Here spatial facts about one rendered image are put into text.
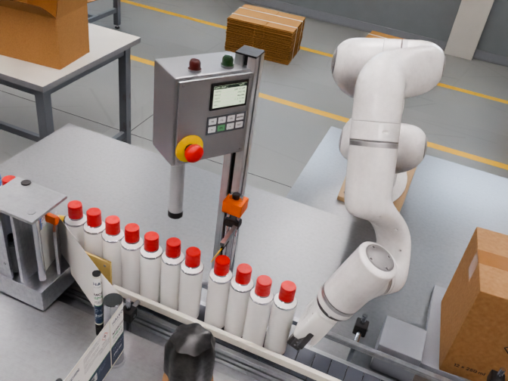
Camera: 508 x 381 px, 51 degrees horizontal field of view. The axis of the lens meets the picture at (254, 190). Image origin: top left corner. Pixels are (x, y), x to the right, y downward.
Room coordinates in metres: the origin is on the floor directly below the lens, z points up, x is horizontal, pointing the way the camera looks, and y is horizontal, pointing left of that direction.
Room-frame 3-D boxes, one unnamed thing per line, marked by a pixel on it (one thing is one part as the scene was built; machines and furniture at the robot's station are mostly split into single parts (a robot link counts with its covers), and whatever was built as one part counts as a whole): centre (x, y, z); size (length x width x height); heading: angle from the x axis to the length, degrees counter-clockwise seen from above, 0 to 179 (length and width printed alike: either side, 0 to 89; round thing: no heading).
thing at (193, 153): (0.88, 0.13, 1.33); 0.04 x 0.03 x 0.04; 128
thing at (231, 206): (0.90, 0.04, 1.05); 0.10 x 0.04 x 0.33; 162
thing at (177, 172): (1.00, 0.18, 1.18); 0.04 x 0.04 x 0.21
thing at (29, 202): (0.89, 0.48, 1.14); 0.14 x 0.11 x 0.01; 72
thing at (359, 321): (0.82, -0.28, 0.91); 0.07 x 0.03 x 0.17; 162
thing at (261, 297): (0.81, -0.05, 0.98); 0.05 x 0.05 x 0.20
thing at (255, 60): (1.00, 0.05, 1.17); 0.04 x 0.04 x 0.67; 72
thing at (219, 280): (0.86, 0.04, 0.98); 0.05 x 0.05 x 0.20
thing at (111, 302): (0.71, 0.24, 0.97); 0.05 x 0.05 x 0.19
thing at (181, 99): (0.97, 0.13, 1.38); 0.17 x 0.10 x 0.19; 128
